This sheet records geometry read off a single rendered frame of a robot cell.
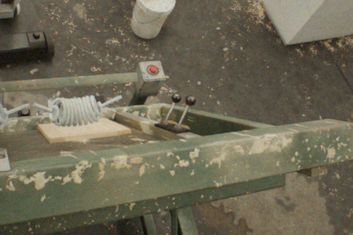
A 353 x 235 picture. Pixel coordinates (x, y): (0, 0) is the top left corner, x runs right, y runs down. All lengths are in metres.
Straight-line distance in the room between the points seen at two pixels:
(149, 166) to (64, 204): 0.18
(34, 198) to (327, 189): 3.00
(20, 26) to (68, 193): 2.49
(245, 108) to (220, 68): 0.40
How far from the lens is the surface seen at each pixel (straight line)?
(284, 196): 3.38
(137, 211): 1.14
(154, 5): 3.35
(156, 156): 0.89
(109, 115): 2.09
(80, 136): 1.65
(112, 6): 3.72
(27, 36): 3.18
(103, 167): 0.86
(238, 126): 1.52
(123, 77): 0.93
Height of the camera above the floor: 2.71
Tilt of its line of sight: 55 degrees down
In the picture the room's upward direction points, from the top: 32 degrees clockwise
